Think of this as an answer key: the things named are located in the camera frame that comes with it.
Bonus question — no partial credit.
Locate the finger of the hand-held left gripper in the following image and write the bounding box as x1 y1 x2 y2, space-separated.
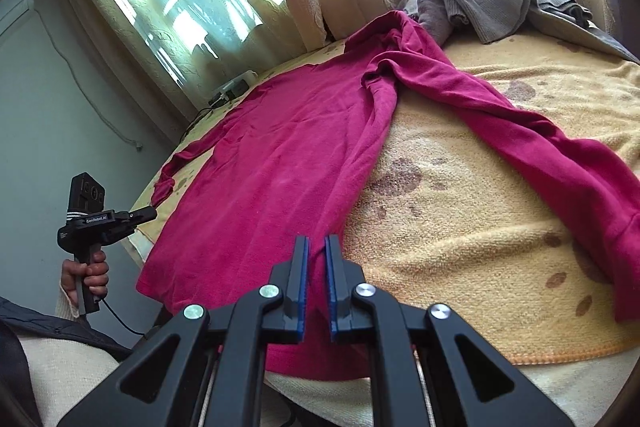
127 206 157 230

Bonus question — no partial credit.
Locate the yellow paw-print blanket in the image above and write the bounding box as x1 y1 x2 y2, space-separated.
131 24 640 365

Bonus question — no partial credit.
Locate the cream knitted clothing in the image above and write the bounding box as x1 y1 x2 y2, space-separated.
17 334 128 427

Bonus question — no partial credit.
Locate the white air conditioner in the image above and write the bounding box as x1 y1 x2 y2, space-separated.
0 0 37 38

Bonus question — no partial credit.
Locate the dark jacket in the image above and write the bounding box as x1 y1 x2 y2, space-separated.
0 296 133 427

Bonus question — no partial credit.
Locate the person's left hand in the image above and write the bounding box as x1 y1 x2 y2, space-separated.
60 252 110 306

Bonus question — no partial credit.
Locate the red long-sleeved shirt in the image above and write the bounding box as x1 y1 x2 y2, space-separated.
136 9 640 380

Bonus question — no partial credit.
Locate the hanging wall cable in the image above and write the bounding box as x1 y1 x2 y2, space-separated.
30 2 145 152

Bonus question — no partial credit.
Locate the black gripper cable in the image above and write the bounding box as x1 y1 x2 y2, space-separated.
99 298 152 339

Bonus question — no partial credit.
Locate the person's left forearm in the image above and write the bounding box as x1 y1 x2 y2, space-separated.
54 284 83 321

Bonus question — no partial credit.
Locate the white power strip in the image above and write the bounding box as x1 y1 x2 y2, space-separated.
209 71 258 108

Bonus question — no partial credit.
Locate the taupe garment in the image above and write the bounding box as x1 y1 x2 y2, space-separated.
397 0 456 46

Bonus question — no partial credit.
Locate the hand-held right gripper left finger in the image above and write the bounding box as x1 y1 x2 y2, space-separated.
57 234 311 427

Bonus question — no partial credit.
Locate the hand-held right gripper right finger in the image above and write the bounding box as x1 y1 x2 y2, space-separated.
325 234 576 427

